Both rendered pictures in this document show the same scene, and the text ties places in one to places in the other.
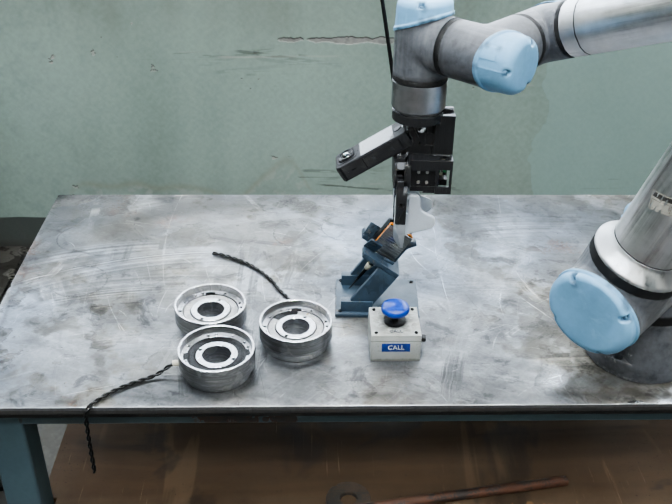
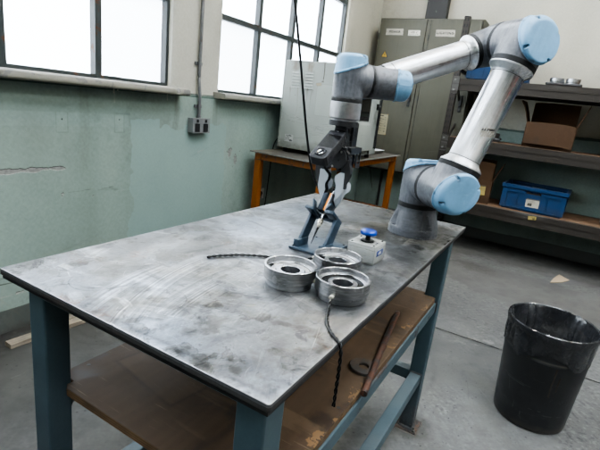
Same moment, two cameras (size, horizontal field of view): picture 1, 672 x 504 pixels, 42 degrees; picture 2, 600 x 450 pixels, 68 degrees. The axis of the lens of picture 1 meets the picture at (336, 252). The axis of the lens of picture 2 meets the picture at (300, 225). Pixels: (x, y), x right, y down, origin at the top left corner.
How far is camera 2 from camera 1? 1.17 m
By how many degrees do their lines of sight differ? 56
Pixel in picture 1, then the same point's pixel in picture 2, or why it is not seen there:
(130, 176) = not seen: outside the picture
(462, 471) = (369, 330)
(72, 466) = not seen: outside the picture
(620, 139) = (167, 213)
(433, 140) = (350, 138)
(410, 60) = (357, 87)
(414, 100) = (357, 111)
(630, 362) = (430, 230)
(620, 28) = (419, 72)
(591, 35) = not seen: hidden behind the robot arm
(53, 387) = (296, 348)
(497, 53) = (407, 77)
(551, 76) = (133, 183)
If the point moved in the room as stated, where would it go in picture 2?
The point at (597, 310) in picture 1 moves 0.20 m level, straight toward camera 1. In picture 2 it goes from (468, 189) to (546, 208)
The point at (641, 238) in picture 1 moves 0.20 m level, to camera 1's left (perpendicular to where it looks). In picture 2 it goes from (478, 151) to (459, 154)
